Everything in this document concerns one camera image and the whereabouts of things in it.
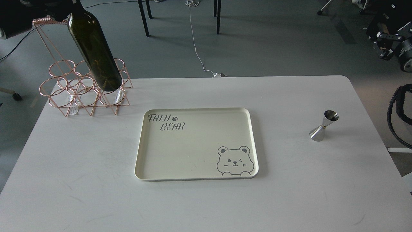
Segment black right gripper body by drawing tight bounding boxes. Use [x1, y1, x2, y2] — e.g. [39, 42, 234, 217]
[394, 35, 412, 73]

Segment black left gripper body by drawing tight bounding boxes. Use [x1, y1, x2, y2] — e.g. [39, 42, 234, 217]
[0, 0, 73, 39]

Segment dark green wine bottle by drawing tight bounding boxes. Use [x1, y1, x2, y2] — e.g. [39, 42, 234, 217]
[68, 0, 123, 92]

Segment steel double jigger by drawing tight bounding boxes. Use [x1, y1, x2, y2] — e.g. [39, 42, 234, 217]
[309, 110, 339, 141]

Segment black equipment case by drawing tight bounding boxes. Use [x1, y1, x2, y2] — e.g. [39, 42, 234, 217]
[366, 0, 412, 38]

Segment office chair wheel base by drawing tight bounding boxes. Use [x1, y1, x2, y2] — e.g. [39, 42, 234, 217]
[0, 88, 22, 101]

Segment black table legs left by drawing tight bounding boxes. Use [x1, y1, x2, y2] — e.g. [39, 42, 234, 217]
[138, 0, 153, 37]

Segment black table legs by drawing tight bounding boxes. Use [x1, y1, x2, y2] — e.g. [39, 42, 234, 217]
[138, 0, 153, 37]
[213, 0, 222, 35]

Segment black table legs right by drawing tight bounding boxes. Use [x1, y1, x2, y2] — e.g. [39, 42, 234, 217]
[213, 0, 222, 35]

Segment cream bear serving tray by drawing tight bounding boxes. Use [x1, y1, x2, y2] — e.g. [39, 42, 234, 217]
[135, 108, 259, 181]

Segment black braided right cable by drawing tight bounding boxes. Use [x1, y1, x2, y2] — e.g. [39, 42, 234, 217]
[387, 84, 412, 146]

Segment rose gold wire wine rack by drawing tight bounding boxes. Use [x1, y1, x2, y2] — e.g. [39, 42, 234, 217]
[33, 16, 133, 117]

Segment white floor cable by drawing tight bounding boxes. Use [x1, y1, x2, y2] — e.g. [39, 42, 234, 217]
[185, 0, 222, 78]

